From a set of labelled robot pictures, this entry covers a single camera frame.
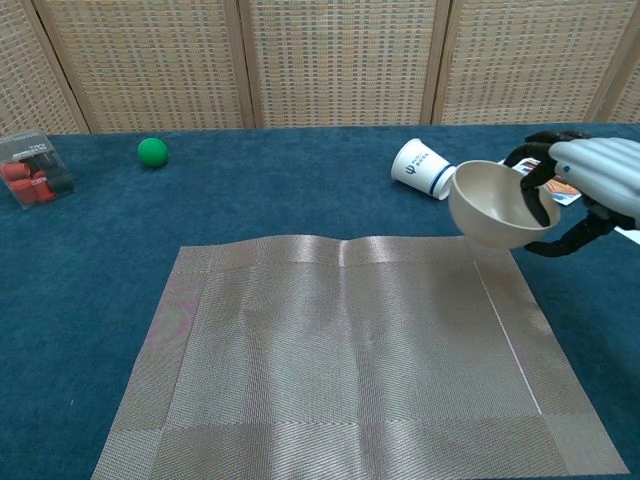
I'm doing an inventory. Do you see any green ball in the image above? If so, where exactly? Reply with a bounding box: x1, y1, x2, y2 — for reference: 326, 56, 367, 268
137, 137, 170, 170

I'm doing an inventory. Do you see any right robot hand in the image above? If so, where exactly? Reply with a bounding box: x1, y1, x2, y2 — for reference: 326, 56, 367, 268
502, 129, 640, 260

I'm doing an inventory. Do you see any white paper cup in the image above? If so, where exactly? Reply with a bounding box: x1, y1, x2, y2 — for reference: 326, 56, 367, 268
390, 138, 457, 201

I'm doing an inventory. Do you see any blue carpet table cover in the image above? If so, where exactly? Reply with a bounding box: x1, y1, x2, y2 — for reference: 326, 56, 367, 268
0, 122, 640, 480

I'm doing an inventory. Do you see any beige bowl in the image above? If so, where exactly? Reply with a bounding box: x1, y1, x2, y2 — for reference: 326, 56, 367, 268
447, 159, 562, 250

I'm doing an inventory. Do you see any brown woven placemat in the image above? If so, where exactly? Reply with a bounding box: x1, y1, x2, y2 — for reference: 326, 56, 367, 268
91, 233, 630, 480

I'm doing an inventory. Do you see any clear box of earplugs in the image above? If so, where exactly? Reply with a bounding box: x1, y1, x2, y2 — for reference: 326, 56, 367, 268
0, 128, 77, 211

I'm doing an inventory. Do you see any illustrated picture card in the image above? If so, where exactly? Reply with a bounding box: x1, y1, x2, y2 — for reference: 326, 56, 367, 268
497, 157, 584, 208

